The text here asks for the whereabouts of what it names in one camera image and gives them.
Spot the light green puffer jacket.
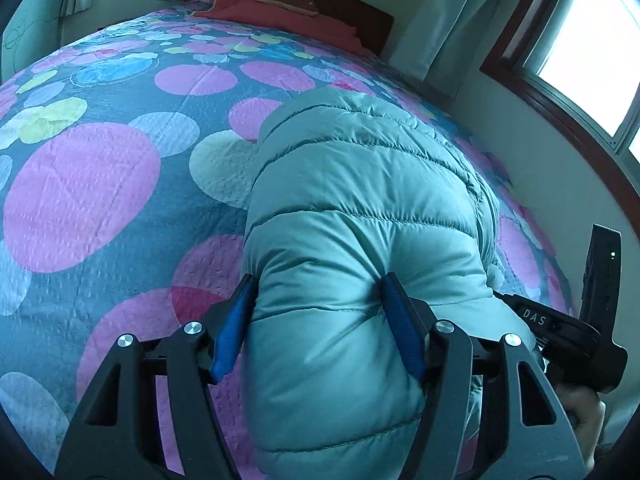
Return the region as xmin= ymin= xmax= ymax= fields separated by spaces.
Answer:
xmin=242 ymin=87 xmax=536 ymax=479

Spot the person's right hand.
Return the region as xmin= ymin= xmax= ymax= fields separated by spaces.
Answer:
xmin=554 ymin=384 xmax=605 ymax=472

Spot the colourful dotted bedspread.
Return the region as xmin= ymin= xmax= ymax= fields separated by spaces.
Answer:
xmin=1 ymin=1 xmax=573 ymax=469

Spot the right white curtain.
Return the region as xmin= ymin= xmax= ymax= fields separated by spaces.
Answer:
xmin=390 ymin=0 xmax=497 ymax=104

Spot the red blanket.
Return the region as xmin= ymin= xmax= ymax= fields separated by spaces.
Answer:
xmin=194 ymin=0 xmax=374 ymax=58

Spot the white patterned wardrobe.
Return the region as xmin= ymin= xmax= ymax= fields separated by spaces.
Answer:
xmin=1 ymin=0 xmax=62 ymax=82

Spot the brown embroidered pillow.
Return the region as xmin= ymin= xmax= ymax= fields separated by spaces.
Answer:
xmin=258 ymin=0 xmax=319 ymax=16

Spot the right window with frame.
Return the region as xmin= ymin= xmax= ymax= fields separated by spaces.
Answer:
xmin=480 ymin=0 xmax=639 ymax=228

